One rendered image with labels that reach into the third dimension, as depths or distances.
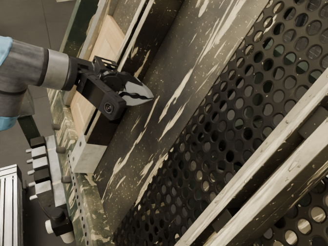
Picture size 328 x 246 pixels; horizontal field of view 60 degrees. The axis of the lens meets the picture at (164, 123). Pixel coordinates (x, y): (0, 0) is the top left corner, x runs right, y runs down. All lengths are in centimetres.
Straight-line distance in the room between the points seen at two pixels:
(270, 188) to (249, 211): 4
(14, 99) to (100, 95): 16
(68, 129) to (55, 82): 54
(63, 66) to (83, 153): 37
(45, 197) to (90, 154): 33
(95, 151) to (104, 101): 35
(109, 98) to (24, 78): 15
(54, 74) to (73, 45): 80
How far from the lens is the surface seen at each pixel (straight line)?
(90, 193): 92
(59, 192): 114
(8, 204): 186
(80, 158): 91
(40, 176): 118
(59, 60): 59
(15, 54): 57
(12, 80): 58
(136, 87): 65
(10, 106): 62
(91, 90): 59
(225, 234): 43
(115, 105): 56
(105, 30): 105
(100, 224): 87
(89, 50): 112
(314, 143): 35
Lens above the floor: 165
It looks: 43 degrees down
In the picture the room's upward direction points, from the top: straight up
